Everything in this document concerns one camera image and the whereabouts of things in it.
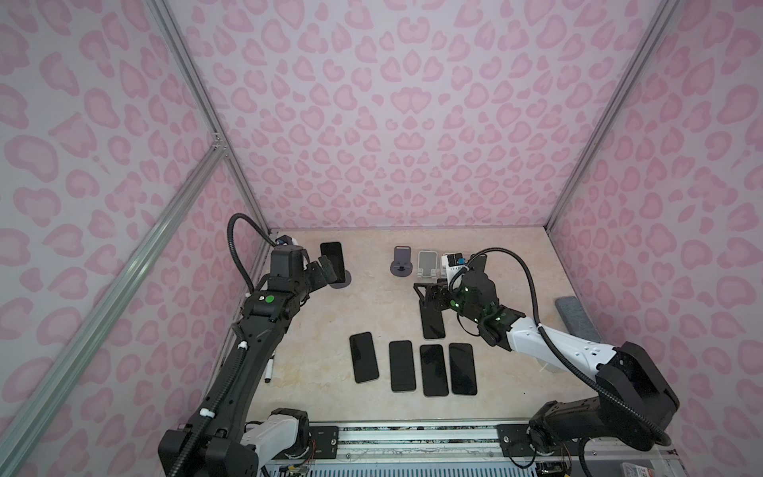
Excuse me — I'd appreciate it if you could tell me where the grey round stand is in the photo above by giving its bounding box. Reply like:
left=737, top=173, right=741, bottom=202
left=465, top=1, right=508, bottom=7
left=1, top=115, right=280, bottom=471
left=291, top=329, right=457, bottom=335
left=330, top=270, right=352, bottom=289
left=389, top=246, right=413, bottom=277

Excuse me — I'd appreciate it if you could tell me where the purple edged black phone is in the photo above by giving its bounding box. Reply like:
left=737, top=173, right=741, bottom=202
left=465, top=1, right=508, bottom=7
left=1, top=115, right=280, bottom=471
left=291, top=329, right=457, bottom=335
left=448, top=343, right=478, bottom=396

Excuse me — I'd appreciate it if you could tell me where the black stand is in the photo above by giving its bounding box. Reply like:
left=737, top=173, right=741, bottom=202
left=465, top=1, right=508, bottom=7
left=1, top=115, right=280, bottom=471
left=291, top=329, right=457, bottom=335
left=470, top=254, right=487, bottom=272

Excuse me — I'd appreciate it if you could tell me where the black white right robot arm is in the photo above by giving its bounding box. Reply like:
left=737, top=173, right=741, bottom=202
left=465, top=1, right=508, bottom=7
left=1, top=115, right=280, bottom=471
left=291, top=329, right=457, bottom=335
left=413, top=268, right=680, bottom=454

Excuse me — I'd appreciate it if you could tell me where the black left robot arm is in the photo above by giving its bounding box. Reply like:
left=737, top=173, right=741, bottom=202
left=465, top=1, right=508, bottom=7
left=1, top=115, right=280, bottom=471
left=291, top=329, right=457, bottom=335
left=158, top=244, right=338, bottom=476

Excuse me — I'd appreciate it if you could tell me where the black white marker pen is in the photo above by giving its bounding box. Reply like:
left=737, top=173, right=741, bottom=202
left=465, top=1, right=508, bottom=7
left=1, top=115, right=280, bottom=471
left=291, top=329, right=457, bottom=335
left=264, top=356, right=275, bottom=384

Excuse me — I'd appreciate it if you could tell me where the grey felt pad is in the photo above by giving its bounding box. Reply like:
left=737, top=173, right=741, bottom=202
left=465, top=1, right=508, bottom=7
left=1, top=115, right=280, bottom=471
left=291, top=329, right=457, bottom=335
left=554, top=296, right=601, bottom=343

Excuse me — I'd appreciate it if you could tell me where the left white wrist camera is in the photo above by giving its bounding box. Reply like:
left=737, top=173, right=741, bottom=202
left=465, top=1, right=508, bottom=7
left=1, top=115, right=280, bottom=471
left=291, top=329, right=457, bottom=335
left=274, top=235, right=300, bottom=248

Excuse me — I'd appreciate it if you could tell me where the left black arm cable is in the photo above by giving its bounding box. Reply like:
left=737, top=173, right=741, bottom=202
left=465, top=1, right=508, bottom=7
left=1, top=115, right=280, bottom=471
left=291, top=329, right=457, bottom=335
left=225, top=213, right=278, bottom=293

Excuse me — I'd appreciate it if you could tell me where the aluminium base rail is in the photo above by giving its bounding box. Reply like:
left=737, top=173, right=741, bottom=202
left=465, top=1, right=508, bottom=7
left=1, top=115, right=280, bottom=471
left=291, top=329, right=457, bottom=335
left=160, top=416, right=687, bottom=477

